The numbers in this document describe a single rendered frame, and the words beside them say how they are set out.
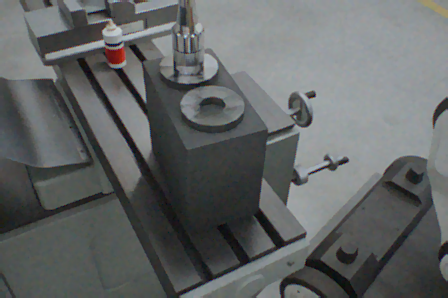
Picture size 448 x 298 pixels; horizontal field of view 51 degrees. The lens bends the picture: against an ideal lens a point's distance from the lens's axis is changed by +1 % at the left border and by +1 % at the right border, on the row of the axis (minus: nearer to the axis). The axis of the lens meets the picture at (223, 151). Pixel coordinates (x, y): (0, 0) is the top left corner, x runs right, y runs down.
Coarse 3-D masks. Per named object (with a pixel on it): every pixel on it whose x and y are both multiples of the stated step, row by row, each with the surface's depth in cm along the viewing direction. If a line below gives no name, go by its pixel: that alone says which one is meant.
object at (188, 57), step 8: (176, 40) 67; (200, 40) 67; (176, 48) 68; (184, 48) 67; (192, 48) 67; (200, 48) 68; (176, 56) 69; (184, 56) 68; (192, 56) 68; (200, 56) 69; (176, 64) 70; (184, 64) 69; (192, 64) 69; (200, 64) 70; (184, 72) 70; (192, 72) 70
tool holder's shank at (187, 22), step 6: (180, 0) 64; (186, 0) 63; (192, 0) 64; (180, 6) 64; (186, 6) 64; (192, 6) 64; (180, 12) 65; (186, 12) 64; (192, 12) 65; (180, 18) 65; (186, 18) 65; (192, 18) 65; (180, 24) 66; (186, 24) 65; (192, 24) 66; (186, 30) 66; (192, 30) 67
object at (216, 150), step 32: (160, 64) 72; (160, 96) 69; (192, 96) 67; (224, 96) 67; (160, 128) 74; (192, 128) 64; (224, 128) 63; (256, 128) 64; (160, 160) 82; (192, 160) 62; (224, 160) 65; (256, 160) 68; (192, 192) 67; (224, 192) 70; (256, 192) 73; (192, 224) 72
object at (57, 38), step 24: (72, 0) 105; (144, 0) 118; (168, 0) 115; (48, 24) 106; (72, 24) 104; (96, 24) 107; (120, 24) 110; (144, 24) 113; (168, 24) 116; (48, 48) 104; (72, 48) 107; (96, 48) 109
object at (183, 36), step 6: (174, 24) 68; (198, 24) 68; (174, 30) 67; (180, 30) 67; (198, 30) 67; (174, 36) 67; (180, 36) 66; (186, 36) 66; (192, 36) 66; (198, 36) 67
